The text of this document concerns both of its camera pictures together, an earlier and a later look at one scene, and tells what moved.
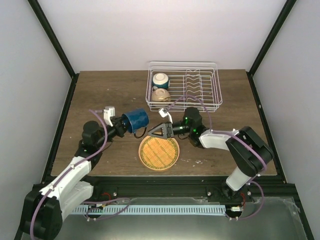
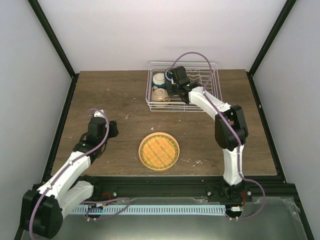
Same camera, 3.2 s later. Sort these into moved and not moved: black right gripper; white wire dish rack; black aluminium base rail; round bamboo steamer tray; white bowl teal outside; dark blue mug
Moved: dark blue mug; black right gripper
Not moved: white bowl teal outside; white wire dish rack; black aluminium base rail; round bamboo steamer tray
